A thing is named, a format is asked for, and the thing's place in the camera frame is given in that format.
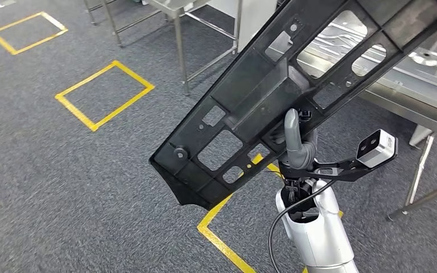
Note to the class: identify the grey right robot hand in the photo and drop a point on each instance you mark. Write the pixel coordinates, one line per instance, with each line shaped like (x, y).
(301, 154)

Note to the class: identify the long black plastic part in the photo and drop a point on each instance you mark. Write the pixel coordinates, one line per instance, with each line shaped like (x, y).
(256, 94)

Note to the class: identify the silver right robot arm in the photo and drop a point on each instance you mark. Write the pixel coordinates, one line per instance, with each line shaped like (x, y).
(320, 233)

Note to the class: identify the stainless steel workbench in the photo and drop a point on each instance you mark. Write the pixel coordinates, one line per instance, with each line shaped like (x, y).
(410, 113)

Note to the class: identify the white cabinet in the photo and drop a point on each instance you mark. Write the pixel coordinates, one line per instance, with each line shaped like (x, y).
(256, 22)

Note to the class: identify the stamped silver metal panel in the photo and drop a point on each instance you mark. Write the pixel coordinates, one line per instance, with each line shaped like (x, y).
(429, 79)

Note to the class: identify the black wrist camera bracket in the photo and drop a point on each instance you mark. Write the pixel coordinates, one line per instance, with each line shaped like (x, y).
(339, 171)

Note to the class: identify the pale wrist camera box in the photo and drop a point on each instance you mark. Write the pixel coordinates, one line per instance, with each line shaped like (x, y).
(380, 149)

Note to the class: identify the steel frame table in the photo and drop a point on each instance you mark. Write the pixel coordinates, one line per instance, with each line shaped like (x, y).
(181, 56)

